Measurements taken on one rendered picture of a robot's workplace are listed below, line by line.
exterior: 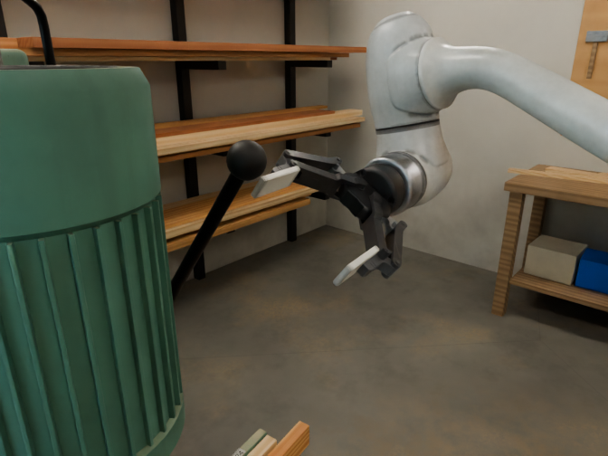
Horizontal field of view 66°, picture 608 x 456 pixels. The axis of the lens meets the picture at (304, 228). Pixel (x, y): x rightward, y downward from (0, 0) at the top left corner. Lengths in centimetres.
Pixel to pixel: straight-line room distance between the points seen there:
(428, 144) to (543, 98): 18
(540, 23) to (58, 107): 333
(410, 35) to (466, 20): 293
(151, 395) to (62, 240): 15
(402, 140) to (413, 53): 12
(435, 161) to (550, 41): 277
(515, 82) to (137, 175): 49
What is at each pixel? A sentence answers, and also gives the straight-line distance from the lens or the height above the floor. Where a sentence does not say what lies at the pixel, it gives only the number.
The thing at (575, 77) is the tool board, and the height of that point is 140.
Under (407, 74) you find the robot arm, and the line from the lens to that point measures 72.
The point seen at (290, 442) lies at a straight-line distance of 81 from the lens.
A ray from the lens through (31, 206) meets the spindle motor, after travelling 30.
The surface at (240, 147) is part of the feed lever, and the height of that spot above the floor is 144.
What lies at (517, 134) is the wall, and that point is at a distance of 354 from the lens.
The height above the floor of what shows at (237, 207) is 61.
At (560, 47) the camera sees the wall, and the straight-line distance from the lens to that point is 346.
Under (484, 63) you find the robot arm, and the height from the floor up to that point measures 150.
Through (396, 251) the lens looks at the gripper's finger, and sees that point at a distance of 57.
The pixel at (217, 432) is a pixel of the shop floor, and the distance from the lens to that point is 223.
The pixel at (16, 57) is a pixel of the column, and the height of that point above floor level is 151.
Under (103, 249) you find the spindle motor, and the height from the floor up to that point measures 140.
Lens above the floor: 151
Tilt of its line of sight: 20 degrees down
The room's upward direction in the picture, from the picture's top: straight up
